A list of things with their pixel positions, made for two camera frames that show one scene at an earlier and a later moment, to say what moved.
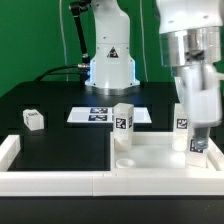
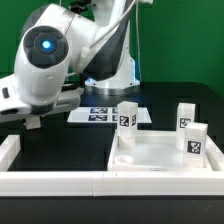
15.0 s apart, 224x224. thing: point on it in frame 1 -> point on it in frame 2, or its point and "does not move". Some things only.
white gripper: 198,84 -> 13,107
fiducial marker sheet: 105,115 does not move
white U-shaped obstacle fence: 207,182 does not move
